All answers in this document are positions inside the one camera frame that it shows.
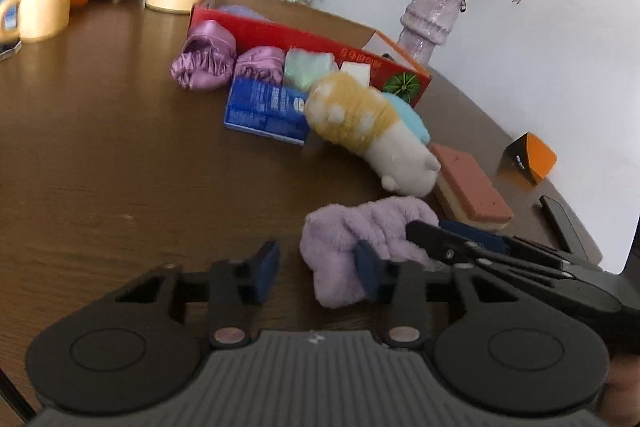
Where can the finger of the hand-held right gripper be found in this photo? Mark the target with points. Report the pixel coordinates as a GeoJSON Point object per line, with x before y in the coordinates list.
{"type": "Point", "coordinates": [475, 234]}
{"type": "Point", "coordinates": [432, 239]}

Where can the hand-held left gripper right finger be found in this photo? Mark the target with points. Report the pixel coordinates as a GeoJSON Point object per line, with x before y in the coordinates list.
{"type": "Point", "coordinates": [369, 271]}

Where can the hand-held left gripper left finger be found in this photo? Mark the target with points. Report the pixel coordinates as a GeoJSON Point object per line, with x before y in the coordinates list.
{"type": "Point", "coordinates": [267, 269]}

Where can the purple fuzzy cloth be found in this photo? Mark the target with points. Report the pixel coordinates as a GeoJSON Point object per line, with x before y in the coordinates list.
{"type": "Point", "coordinates": [350, 232]}

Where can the white and yellow plush toy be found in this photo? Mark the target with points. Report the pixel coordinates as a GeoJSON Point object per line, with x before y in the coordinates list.
{"type": "Point", "coordinates": [360, 117]}

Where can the blue tissue packet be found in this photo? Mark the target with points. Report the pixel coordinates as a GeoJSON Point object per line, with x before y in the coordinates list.
{"type": "Point", "coordinates": [265, 109]}

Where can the large purple satin bonnet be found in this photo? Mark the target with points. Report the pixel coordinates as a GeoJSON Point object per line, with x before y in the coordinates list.
{"type": "Point", "coordinates": [202, 57]}

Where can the red cardboard box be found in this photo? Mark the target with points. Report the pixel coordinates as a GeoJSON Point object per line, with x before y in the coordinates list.
{"type": "Point", "coordinates": [300, 39]}

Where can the pink and yellow sponge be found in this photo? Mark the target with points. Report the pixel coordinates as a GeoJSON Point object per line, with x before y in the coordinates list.
{"type": "Point", "coordinates": [470, 184]}

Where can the black flat bar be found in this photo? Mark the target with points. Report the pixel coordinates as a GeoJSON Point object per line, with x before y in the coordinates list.
{"type": "Point", "coordinates": [570, 227]}

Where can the orange and black wedge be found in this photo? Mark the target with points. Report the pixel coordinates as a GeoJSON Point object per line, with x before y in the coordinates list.
{"type": "Point", "coordinates": [537, 157]}

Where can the white foam block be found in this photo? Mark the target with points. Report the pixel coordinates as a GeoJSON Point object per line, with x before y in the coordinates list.
{"type": "Point", "coordinates": [356, 73]}

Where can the small purple satin bonnet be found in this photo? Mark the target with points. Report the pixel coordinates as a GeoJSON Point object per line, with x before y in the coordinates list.
{"type": "Point", "coordinates": [260, 64]}

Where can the pale green towel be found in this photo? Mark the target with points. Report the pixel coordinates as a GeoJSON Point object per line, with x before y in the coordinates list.
{"type": "Point", "coordinates": [307, 67]}

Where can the lilac glass vase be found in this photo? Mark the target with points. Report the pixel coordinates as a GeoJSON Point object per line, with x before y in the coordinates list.
{"type": "Point", "coordinates": [430, 19]}

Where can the dark phone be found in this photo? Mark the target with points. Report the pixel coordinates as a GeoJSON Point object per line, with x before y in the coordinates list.
{"type": "Point", "coordinates": [9, 51]}

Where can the yellow mug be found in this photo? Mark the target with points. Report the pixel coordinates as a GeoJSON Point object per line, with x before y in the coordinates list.
{"type": "Point", "coordinates": [42, 9]}

